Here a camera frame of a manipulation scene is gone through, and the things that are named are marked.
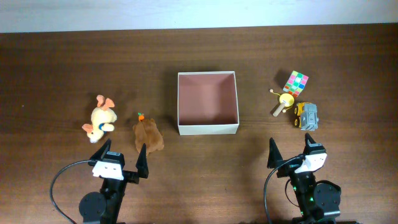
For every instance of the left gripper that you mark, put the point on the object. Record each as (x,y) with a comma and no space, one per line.
(142,168)

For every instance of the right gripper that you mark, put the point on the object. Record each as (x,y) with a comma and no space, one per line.
(275,155)

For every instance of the yellow grey toy truck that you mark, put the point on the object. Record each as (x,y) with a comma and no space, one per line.
(306,116)

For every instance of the brown plush toy with carrot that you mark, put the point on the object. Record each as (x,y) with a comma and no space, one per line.
(146,132)

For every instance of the yellow wooden rattle drum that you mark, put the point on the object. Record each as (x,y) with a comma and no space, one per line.
(286,101)

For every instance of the colourful puzzle cube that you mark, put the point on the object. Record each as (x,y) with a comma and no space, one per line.
(295,84)

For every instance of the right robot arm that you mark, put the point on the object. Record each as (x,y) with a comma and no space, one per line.
(318,201)

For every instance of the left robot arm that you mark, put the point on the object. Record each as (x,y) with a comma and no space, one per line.
(103,206)

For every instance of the cream plush bunny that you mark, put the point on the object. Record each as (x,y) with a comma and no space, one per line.
(102,119)

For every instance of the white cardboard box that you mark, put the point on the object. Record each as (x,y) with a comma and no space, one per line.
(207,103)

